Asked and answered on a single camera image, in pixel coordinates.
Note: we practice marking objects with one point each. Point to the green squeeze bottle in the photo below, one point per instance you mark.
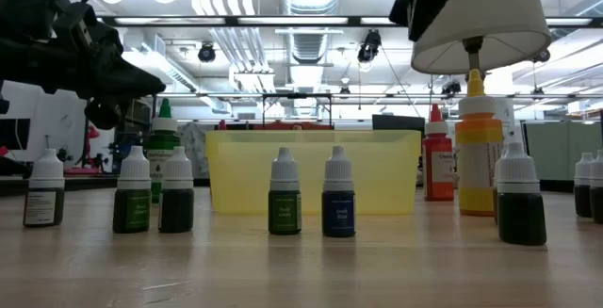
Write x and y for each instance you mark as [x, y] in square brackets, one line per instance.
[162, 143]

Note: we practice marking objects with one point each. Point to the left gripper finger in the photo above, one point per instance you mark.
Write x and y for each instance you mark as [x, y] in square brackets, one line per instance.
[134, 97]
[127, 79]

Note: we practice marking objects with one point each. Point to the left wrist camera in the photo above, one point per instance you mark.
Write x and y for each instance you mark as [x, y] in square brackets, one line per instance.
[70, 23]

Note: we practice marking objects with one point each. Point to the black background frame stand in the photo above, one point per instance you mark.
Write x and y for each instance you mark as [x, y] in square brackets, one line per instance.
[297, 95]

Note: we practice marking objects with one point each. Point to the silver lamp white shade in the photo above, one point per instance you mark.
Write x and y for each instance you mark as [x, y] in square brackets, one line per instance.
[499, 21]

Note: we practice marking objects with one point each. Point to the yellow translucent plastic bin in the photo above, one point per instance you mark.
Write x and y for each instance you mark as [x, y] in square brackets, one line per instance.
[377, 176]

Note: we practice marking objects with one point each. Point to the red background bin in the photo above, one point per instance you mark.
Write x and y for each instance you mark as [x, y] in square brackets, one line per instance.
[282, 126]

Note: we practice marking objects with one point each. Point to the dropper bottles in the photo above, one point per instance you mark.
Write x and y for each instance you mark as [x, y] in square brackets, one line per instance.
[583, 195]

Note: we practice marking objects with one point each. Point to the black desk monitor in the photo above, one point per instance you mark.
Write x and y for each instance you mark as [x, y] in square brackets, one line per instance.
[398, 122]

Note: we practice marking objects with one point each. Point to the small dropper bottle white label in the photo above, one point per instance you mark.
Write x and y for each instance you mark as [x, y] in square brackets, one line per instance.
[44, 204]

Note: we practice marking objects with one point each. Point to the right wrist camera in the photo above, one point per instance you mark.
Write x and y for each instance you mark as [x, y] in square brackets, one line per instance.
[399, 9]

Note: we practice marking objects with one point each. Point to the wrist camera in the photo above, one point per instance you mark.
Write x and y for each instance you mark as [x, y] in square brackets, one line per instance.
[399, 9]
[70, 23]

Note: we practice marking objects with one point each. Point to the green partition panel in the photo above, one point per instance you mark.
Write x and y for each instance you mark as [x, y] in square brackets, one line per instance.
[560, 152]

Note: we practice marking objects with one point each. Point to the red-orange squeeze bottle orange tip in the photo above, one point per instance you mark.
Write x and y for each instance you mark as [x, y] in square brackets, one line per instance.
[438, 157]

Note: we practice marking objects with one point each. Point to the small dropper bottle green label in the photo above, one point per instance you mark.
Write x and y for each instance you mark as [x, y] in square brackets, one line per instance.
[132, 204]

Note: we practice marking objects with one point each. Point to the white marbled board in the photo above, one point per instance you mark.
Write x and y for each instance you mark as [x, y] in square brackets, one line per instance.
[195, 150]

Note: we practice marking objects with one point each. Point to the small dark blue dropper bottle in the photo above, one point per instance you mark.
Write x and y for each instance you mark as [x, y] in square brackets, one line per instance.
[338, 211]

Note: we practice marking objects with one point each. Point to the black ceiling spotlight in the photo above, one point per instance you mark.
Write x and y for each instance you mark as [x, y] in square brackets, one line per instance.
[206, 53]
[369, 46]
[542, 56]
[451, 87]

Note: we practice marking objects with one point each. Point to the black overhead crossbar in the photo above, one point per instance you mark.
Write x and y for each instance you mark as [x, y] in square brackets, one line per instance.
[231, 21]

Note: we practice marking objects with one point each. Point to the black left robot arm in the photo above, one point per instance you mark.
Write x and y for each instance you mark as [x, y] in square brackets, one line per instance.
[23, 25]

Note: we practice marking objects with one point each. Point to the small bright green dropper bottle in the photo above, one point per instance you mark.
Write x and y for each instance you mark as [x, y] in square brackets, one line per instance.
[285, 209]

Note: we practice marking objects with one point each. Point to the dark wall monitor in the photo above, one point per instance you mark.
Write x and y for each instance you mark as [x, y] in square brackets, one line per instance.
[14, 134]

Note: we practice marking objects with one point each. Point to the red background robot arm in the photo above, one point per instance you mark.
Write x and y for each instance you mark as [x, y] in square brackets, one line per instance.
[89, 132]

